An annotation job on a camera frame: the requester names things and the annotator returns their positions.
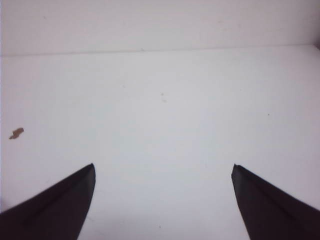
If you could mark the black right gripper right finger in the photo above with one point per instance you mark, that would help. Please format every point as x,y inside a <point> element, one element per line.
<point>269,213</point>

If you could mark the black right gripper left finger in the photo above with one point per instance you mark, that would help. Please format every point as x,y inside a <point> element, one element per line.
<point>57,213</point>

